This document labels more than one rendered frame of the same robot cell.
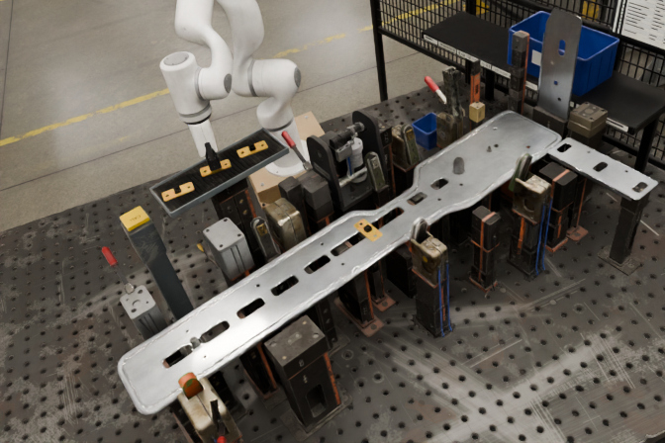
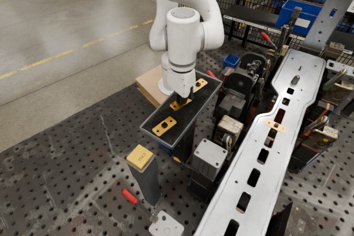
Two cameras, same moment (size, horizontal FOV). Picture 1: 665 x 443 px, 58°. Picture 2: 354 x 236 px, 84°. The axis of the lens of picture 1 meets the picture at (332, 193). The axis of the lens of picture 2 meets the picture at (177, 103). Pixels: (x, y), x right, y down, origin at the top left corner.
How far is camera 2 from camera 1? 1.12 m
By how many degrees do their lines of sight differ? 20
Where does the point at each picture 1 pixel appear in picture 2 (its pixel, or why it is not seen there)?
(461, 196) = (307, 96)
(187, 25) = not seen: outside the picture
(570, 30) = (344, 1)
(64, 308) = (57, 210)
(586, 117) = (338, 48)
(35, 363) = not seen: outside the picture
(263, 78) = not seen: hidden behind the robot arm
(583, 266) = (333, 119)
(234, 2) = not seen: outside the picture
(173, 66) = (188, 19)
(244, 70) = (163, 33)
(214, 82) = (218, 33)
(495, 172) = (312, 81)
